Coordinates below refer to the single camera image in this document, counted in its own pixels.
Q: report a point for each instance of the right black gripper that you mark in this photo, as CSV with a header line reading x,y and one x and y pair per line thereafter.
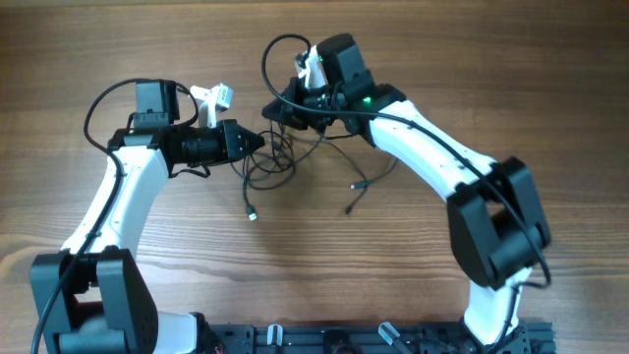
x,y
293,112

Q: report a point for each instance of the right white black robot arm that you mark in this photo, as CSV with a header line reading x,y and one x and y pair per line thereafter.
x,y
497,225

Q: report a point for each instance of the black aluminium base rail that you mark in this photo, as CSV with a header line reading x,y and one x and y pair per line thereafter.
x,y
426,338

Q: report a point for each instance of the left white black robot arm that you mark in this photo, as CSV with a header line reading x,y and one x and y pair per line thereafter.
x,y
90,295

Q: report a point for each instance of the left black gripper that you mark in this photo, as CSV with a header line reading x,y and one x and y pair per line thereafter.
x,y
230,151

